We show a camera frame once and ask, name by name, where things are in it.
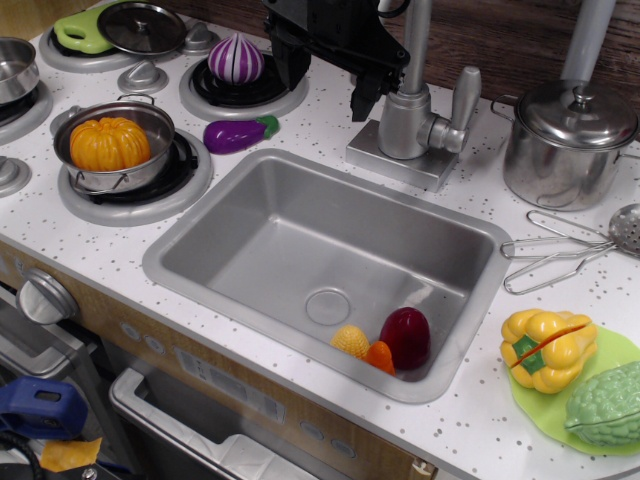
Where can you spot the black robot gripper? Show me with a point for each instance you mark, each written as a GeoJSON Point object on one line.
{"type": "Point", "coordinates": [346, 34]}

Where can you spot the silver toy faucet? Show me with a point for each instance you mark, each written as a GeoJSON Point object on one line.
{"type": "Point", "coordinates": [411, 143]}

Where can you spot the purple white toy onion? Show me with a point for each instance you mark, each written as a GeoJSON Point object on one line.
{"type": "Point", "coordinates": [236, 60]}

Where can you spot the purple toy eggplant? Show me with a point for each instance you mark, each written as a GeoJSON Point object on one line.
{"type": "Point", "coordinates": [230, 136]}

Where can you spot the back right stove burner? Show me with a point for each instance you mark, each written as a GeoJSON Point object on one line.
{"type": "Point", "coordinates": [210, 99]}

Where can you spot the grey stove knob back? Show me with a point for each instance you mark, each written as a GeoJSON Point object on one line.
{"type": "Point", "coordinates": [199, 40]}

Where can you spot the grey stove knob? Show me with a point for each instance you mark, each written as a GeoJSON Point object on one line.
{"type": "Point", "coordinates": [143, 78]}
{"type": "Point", "coordinates": [15, 174]}
{"type": "Point", "coordinates": [199, 40]}

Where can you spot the front stove burner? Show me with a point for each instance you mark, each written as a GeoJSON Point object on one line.
{"type": "Point", "coordinates": [178, 187]}

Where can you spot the grey toy sink basin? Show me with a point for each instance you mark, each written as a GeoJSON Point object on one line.
{"type": "Point", "coordinates": [295, 250]}

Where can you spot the grey stove knob centre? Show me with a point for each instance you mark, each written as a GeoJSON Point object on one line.
{"type": "Point", "coordinates": [143, 78]}

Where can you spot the steel pot lid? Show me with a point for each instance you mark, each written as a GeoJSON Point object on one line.
{"type": "Point", "coordinates": [141, 28]}

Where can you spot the orange toy pumpkin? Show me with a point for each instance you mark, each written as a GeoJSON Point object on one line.
{"type": "Point", "coordinates": [109, 144]}

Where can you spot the tall steel pot with lid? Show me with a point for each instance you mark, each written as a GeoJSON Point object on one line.
{"type": "Point", "coordinates": [567, 139]}

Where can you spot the green toy cutting board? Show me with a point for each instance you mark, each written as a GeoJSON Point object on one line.
{"type": "Point", "coordinates": [79, 32]}

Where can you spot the yellow toy corn piece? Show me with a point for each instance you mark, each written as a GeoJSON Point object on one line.
{"type": "Point", "coordinates": [351, 340]}

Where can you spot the dark red toy beet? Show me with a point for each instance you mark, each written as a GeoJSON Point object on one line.
{"type": "Point", "coordinates": [406, 332]}

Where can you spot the grey vertical pole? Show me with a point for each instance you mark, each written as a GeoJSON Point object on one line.
{"type": "Point", "coordinates": [587, 39]}

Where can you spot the back left stove burner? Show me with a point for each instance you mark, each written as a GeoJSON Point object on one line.
{"type": "Point", "coordinates": [78, 62]}

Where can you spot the orange toy carrot piece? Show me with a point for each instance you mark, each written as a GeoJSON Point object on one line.
{"type": "Point", "coordinates": [379, 356]}

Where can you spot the steel pot at left edge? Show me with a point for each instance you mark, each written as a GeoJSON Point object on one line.
{"type": "Point", "coordinates": [19, 71]}

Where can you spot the left edge stove burner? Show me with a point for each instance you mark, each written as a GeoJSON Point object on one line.
{"type": "Point", "coordinates": [31, 119]}

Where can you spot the steel slotted spoon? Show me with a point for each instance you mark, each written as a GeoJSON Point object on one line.
{"type": "Point", "coordinates": [620, 232]}

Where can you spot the grey stove knob left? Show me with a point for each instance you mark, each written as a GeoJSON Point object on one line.
{"type": "Point", "coordinates": [15, 174]}

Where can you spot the yellow toy bell pepper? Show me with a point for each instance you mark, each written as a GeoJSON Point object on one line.
{"type": "Point", "coordinates": [546, 351]}

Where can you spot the silver oven dial knob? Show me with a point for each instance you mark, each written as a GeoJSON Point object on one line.
{"type": "Point", "coordinates": [43, 300]}

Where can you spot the grey dishwasher door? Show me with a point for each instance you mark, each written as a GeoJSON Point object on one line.
{"type": "Point", "coordinates": [186, 435]}

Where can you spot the light green plate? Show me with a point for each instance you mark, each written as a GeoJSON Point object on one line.
{"type": "Point", "coordinates": [547, 411]}

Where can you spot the green toy bitter gourd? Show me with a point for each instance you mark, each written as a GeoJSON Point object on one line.
{"type": "Point", "coordinates": [604, 410]}

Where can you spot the blue clamp tool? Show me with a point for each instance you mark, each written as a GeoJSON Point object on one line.
{"type": "Point", "coordinates": [38, 408]}

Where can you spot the yellow tape piece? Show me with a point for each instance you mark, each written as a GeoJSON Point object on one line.
{"type": "Point", "coordinates": [63, 455]}

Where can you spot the steel pan with handles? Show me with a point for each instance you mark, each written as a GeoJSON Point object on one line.
{"type": "Point", "coordinates": [141, 109]}

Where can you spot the steel wire utensil handle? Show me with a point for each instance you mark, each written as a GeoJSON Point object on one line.
{"type": "Point", "coordinates": [535, 275]}

